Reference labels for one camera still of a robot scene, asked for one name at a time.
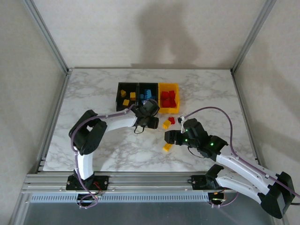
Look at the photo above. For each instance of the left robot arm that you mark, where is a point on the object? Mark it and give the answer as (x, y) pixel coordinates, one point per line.
(119, 120)

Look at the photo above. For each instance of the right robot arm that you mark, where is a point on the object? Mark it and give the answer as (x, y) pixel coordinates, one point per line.
(243, 171)

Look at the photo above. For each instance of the yellow square lego brick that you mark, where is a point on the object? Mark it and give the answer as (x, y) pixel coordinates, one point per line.
(167, 123)

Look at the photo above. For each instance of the small red lego brick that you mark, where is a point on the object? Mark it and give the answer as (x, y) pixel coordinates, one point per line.
(172, 120)

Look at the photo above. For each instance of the black bin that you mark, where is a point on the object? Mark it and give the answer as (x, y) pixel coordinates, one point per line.
(119, 103)
(154, 86)

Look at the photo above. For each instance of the yellow bin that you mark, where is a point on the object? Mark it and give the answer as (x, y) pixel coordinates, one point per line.
(167, 86)

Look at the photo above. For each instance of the small circuit board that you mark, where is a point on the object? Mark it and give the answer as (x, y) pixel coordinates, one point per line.
(218, 199)

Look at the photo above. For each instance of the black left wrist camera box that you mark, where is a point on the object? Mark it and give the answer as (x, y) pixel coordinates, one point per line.
(151, 107)

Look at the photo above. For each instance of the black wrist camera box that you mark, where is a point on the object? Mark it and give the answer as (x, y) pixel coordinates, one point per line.
(151, 107)
(194, 127)

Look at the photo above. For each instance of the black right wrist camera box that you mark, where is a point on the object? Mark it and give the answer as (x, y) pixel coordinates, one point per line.
(194, 127)

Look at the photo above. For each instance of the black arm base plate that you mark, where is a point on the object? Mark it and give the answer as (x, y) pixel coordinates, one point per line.
(198, 181)
(103, 181)

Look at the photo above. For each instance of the aluminium side rail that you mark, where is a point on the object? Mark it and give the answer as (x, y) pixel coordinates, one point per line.
(59, 105)
(246, 117)

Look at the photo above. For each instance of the aluminium front rail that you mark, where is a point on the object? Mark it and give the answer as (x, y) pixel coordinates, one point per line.
(150, 182)

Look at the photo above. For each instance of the aluminium frame post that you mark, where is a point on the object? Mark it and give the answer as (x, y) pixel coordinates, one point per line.
(47, 35)
(253, 35)

